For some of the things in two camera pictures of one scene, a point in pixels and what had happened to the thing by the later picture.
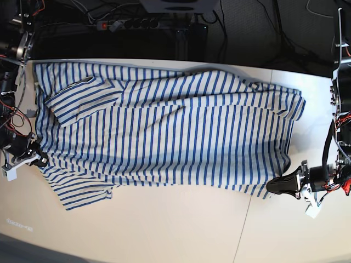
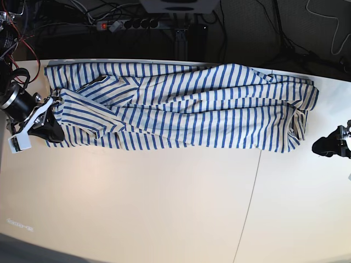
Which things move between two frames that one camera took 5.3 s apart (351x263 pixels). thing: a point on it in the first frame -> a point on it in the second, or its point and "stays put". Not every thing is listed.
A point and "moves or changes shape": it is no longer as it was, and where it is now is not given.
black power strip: [113, 26] stays put
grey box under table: [180, 6] stays put
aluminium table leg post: [181, 49] stays put
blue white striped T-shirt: [103, 125] moves or changes shape
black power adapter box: [198, 41] stays put
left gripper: [27, 149] -> [50, 129]
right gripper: [314, 178] -> [334, 143]
